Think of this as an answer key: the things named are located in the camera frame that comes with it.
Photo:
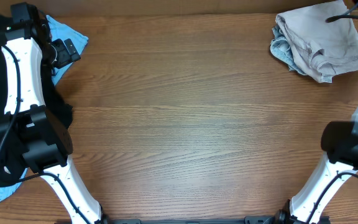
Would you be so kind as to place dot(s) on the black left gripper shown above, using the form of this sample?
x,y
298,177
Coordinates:
x,y
66,56

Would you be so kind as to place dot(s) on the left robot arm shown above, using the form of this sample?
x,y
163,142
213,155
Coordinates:
x,y
31,135

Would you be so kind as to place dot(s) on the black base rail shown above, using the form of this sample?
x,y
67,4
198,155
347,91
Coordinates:
x,y
246,220

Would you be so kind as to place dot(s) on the white folded garment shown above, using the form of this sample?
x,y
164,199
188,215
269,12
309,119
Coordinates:
x,y
322,50

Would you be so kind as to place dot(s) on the blue grey folded garment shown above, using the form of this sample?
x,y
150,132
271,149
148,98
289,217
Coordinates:
x,y
280,49

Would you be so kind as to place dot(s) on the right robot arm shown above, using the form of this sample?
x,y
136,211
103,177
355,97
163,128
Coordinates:
x,y
338,163

